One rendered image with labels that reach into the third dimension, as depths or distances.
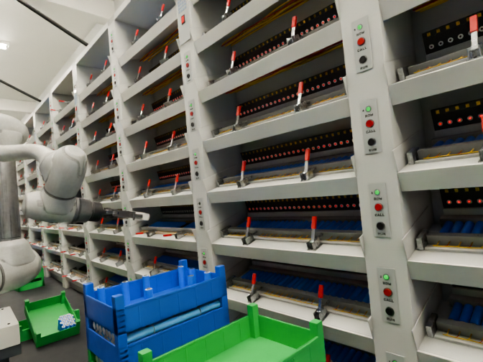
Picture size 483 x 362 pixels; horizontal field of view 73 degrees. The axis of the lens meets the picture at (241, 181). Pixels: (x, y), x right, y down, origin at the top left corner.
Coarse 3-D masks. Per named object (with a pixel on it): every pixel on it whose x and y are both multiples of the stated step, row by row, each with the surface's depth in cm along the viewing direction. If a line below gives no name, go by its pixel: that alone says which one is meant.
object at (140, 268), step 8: (160, 248) 184; (144, 256) 177; (152, 256) 180; (160, 256) 178; (168, 256) 174; (176, 256) 170; (184, 256) 165; (192, 256) 161; (136, 264) 173; (144, 264) 175; (152, 264) 172; (160, 264) 165; (168, 264) 161; (176, 264) 159; (192, 264) 153; (136, 272) 172; (144, 272) 168; (152, 272) 159; (160, 272) 161
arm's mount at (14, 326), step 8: (0, 312) 133; (8, 312) 132; (0, 320) 123; (8, 320) 122; (16, 320) 121; (0, 328) 114; (8, 328) 116; (16, 328) 117; (0, 336) 114; (8, 336) 116; (16, 336) 117; (0, 344) 114; (8, 344) 115; (16, 344) 117
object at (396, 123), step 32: (352, 0) 77; (384, 32) 73; (352, 64) 78; (352, 96) 78; (384, 96) 72; (352, 128) 78; (384, 128) 73; (416, 128) 82; (384, 160) 73; (416, 192) 78; (384, 256) 74; (416, 288) 73; (416, 320) 71; (384, 352) 75; (416, 352) 70
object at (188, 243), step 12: (156, 216) 184; (168, 216) 178; (180, 216) 169; (192, 216) 161; (132, 228) 174; (144, 240) 163; (156, 240) 154; (168, 240) 145; (180, 240) 138; (192, 240) 133
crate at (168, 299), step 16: (176, 272) 100; (224, 272) 88; (112, 288) 86; (160, 288) 96; (176, 288) 97; (192, 288) 80; (208, 288) 84; (224, 288) 87; (96, 304) 75; (112, 304) 68; (144, 304) 71; (160, 304) 74; (176, 304) 77; (192, 304) 80; (96, 320) 75; (112, 320) 69; (128, 320) 69; (144, 320) 71
